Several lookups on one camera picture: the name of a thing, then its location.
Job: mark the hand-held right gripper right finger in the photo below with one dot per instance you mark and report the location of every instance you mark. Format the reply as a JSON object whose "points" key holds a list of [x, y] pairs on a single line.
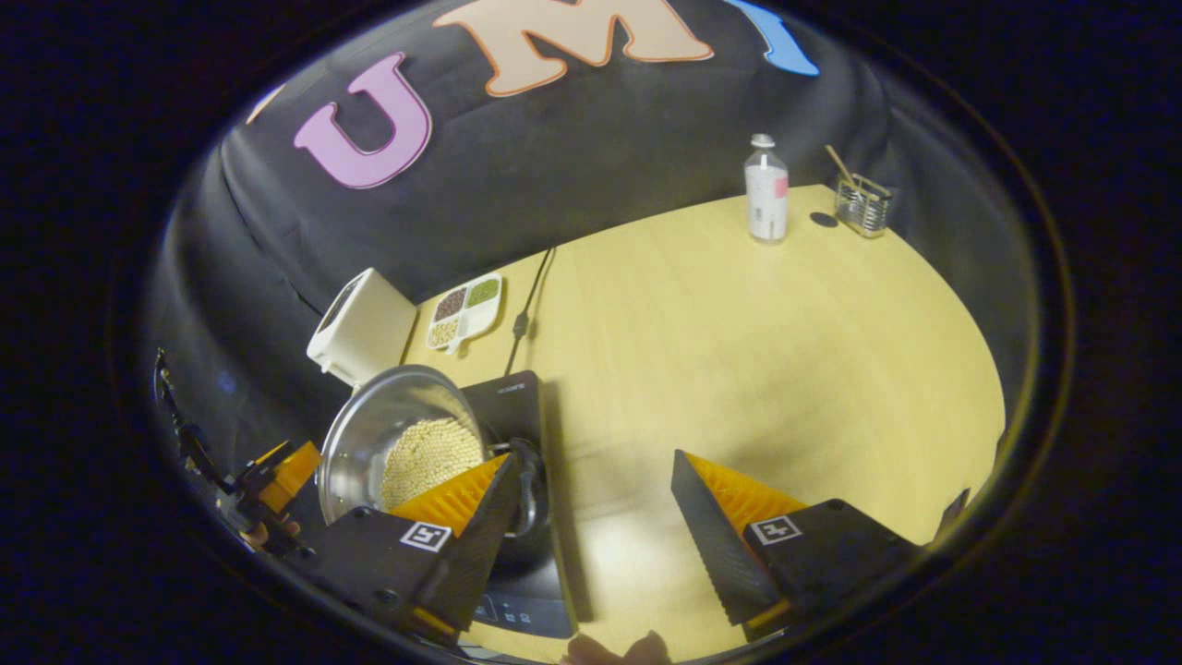
{"points": [[711, 545]]}

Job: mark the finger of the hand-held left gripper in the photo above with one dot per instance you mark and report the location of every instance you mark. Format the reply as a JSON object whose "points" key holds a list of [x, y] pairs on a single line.
{"points": [[291, 471]]}

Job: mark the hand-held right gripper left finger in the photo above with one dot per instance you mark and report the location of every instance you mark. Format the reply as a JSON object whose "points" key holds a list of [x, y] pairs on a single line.
{"points": [[480, 545]]}

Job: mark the black induction cooktop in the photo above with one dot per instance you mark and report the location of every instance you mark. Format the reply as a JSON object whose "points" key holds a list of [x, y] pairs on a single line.
{"points": [[545, 573]]}

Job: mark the stainless steel pot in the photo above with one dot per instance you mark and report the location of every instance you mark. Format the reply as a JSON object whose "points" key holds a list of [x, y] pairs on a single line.
{"points": [[365, 434]]}

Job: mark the pile of soybeans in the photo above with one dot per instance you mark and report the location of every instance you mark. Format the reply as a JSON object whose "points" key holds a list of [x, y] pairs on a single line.
{"points": [[434, 457]]}

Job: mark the white toaster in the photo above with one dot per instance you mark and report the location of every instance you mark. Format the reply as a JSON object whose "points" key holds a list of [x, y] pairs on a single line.
{"points": [[369, 328]]}

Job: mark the white divided bean dish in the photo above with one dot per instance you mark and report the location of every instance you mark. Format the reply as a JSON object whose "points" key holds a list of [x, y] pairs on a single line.
{"points": [[464, 312]]}

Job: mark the small black round cap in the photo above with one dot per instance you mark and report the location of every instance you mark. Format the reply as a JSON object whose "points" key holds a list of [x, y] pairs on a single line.
{"points": [[823, 220]]}

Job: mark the clear ribbed holder cup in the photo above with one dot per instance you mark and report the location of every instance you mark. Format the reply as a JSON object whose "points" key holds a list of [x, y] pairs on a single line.
{"points": [[863, 211]]}

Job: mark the wooden stick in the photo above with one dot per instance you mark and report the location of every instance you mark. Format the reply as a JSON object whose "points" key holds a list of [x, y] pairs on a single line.
{"points": [[840, 164]]}

